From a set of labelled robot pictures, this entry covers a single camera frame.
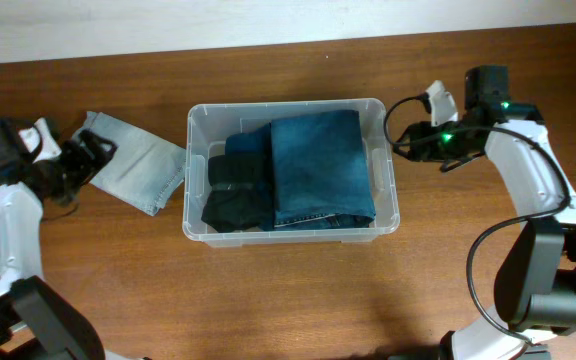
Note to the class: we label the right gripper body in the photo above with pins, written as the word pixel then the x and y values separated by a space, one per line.
pixel 448 149

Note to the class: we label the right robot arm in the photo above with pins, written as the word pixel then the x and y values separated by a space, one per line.
pixel 535 287

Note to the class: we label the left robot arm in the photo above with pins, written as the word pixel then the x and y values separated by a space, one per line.
pixel 35 321

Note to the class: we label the light blue jeans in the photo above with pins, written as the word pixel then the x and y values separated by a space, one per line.
pixel 145 169

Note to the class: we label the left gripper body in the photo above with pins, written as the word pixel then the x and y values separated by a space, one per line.
pixel 79 160

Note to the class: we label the navy blue garment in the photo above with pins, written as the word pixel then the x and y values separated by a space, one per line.
pixel 248 145

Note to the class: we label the dark blue jeans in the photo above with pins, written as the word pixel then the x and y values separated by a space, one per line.
pixel 321 177

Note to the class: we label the clear plastic storage bin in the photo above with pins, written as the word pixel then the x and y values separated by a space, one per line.
pixel 208 127

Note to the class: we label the dark grey garment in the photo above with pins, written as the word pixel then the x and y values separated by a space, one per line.
pixel 219 210

